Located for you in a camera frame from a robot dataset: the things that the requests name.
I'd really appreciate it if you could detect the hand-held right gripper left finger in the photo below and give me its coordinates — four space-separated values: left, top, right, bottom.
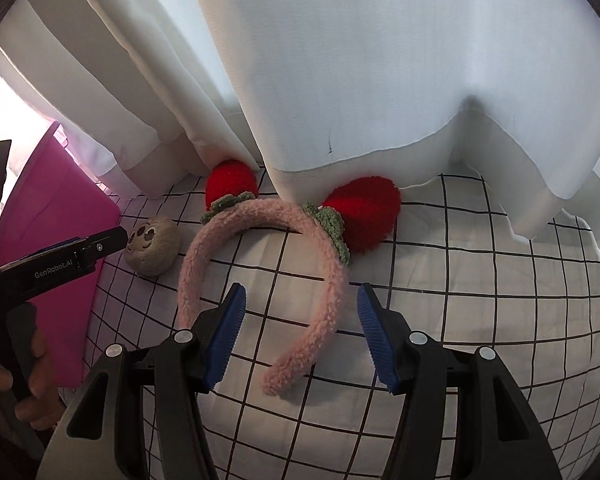
35 282 247 480

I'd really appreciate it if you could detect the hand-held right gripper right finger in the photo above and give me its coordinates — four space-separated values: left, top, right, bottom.
356 283 563 480

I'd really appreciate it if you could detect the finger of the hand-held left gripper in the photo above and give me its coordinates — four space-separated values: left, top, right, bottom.
75 225 131 272

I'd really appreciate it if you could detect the grey sloth plush hair clip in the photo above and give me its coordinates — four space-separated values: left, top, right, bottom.
124 215 183 277

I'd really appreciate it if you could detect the pink plastic basin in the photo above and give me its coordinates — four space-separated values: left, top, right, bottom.
0 121 123 388

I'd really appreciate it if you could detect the pink fuzzy strawberry headband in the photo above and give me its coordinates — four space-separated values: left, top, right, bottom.
177 158 402 397

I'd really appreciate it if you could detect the person's left hand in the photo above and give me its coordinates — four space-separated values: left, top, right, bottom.
0 329 67 432

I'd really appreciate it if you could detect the white black-grid bedsheet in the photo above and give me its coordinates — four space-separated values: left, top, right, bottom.
60 162 600 480

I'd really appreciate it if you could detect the white curtain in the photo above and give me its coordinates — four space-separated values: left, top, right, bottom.
0 0 600 261

